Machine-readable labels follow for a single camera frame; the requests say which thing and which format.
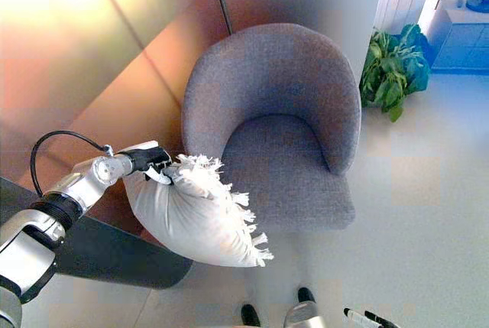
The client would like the robot left leg black foot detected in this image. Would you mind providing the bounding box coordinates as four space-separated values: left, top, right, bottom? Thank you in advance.
240 304 262 328

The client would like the green potted plant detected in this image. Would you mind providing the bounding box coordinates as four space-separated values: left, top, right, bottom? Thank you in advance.
360 23 432 123

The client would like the beige tasselled pillow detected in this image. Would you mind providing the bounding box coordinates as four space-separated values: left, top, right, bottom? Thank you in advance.
124 153 274 268

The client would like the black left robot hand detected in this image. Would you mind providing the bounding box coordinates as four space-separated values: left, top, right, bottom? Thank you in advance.
114 140 175 186

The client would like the dark brown side table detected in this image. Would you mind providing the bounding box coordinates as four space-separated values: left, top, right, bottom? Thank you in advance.
0 174 196 291

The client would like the grey round armchair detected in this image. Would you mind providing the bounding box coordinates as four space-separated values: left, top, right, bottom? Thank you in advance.
181 22 363 235

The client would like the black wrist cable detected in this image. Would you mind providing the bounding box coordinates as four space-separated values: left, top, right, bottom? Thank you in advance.
29 130 114 197

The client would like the robot right leg silver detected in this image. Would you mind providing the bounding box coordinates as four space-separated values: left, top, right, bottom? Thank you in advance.
283 286 330 328

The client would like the beige wooden cabinet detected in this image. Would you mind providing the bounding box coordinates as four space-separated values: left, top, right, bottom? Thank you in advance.
429 0 489 73

